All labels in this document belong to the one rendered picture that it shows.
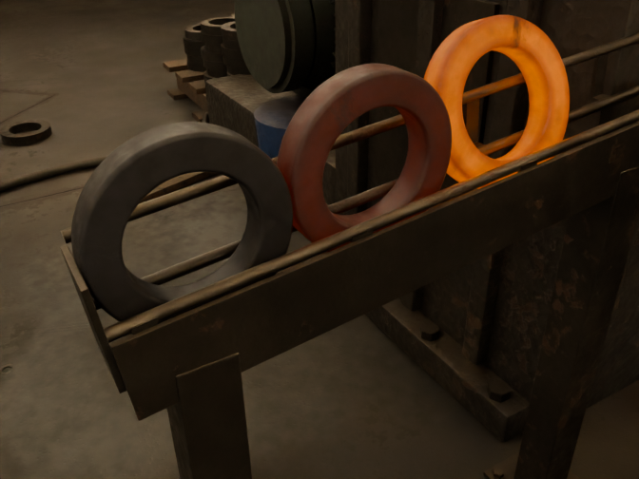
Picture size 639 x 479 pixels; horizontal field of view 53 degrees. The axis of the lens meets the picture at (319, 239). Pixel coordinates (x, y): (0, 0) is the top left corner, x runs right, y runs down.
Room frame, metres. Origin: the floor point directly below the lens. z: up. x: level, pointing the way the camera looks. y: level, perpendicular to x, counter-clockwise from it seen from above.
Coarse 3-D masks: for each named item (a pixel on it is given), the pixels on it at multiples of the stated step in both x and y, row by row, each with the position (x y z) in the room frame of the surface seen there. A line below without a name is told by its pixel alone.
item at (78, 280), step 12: (72, 264) 0.42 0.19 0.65; (72, 276) 0.41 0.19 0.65; (84, 288) 0.39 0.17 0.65; (84, 300) 0.39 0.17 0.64; (96, 312) 0.39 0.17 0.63; (96, 324) 0.39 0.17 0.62; (96, 336) 0.41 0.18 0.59; (108, 348) 0.39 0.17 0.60; (108, 360) 0.39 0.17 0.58; (120, 384) 0.39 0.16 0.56
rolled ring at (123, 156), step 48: (144, 144) 0.45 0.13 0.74; (192, 144) 0.46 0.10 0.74; (240, 144) 0.48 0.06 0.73; (96, 192) 0.42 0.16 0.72; (144, 192) 0.44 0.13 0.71; (288, 192) 0.50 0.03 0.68; (96, 240) 0.42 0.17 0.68; (288, 240) 0.49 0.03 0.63; (96, 288) 0.41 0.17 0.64; (144, 288) 0.44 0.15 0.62; (192, 288) 0.47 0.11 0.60; (240, 288) 0.47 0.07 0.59
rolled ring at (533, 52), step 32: (480, 32) 0.67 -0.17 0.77; (512, 32) 0.69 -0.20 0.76; (544, 32) 0.71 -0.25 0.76; (448, 64) 0.64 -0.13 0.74; (544, 64) 0.69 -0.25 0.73; (448, 96) 0.63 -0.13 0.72; (544, 96) 0.69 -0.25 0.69; (544, 128) 0.67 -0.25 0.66; (480, 160) 0.62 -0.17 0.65; (512, 160) 0.64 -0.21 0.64; (544, 160) 0.66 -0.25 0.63
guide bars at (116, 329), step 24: (624, 120) 0.69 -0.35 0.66; (552, 144) 0.64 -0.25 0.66; (576, 144) 0.65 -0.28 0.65; (504, 168) 0.60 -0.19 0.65; (456, 192) 0.56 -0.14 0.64; (384, 216) 0.53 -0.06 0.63; (408, 216) 0.54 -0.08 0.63; (336, 240) 0.50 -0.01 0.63; (264, 264) 0.47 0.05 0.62; (288, 264) 0.47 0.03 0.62; (216, 288) 0.44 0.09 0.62; (144, 312) 0.41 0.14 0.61; (168, 312) 0.42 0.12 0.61; (120, 336) 0.40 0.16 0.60
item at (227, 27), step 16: (224, 16) 2.70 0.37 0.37; (192, 32) 2.73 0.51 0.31; (208, 32) 2.53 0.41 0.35; (224, 32) 2.32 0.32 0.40; (192, 48) 2.74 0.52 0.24; (208, 48) 2.55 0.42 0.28; (224, 48) 2.33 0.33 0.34; (240, 48) 2.29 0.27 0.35; (176, 64) 2.85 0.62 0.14; (192, 64) 2.74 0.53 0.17; (208, 64) 2.53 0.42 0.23; (224, 64) 2.35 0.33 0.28; (240, 64) 2.31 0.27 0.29; (192, 80) 2.66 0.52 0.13; (176, 96) 2.80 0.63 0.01; (192, 96) 2.71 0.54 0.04; (192, 112) 2.56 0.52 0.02
